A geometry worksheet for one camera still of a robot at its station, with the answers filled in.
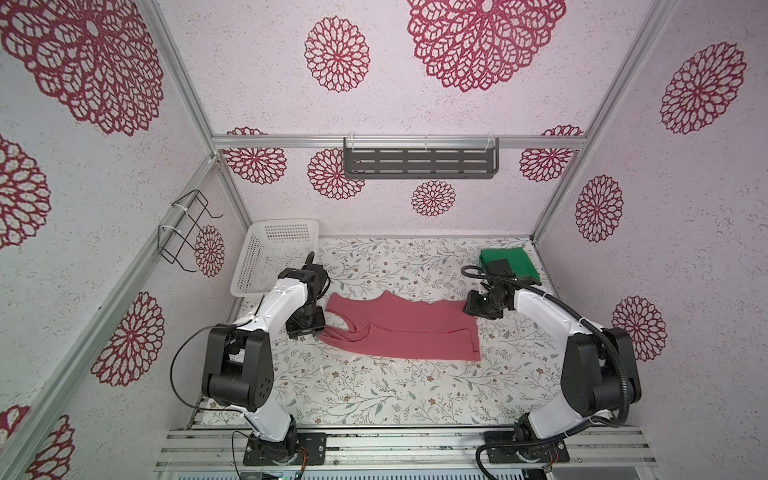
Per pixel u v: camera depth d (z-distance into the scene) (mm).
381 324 972
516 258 1128
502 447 732
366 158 994
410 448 755
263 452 715
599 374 450
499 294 661
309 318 734
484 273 754
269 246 1168
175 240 750
